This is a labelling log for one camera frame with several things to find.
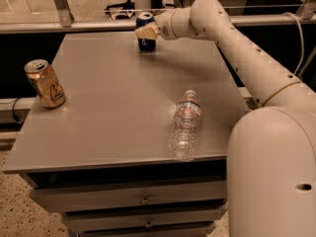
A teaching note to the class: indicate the clear plastic water bottle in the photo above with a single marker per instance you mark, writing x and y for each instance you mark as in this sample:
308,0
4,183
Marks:
183,137

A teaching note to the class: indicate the top drawer knob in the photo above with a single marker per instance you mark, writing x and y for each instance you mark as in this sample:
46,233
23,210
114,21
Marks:
145,201

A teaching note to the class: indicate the orange soda can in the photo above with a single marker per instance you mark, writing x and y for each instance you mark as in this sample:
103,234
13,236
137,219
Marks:
43,78

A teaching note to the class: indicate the blue pepsi can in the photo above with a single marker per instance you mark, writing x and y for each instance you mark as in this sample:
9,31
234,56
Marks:
143,19

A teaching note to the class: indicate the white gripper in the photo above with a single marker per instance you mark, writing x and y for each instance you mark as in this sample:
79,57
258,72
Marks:
164,26

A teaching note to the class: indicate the drawer knob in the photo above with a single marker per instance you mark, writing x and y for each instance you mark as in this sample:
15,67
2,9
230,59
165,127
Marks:
145,201
148,224

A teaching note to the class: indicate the grey drawer cabinet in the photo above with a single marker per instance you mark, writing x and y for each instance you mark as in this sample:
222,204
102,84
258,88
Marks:
94,158

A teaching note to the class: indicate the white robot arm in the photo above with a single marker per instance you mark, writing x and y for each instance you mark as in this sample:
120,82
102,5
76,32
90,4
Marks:
271,155

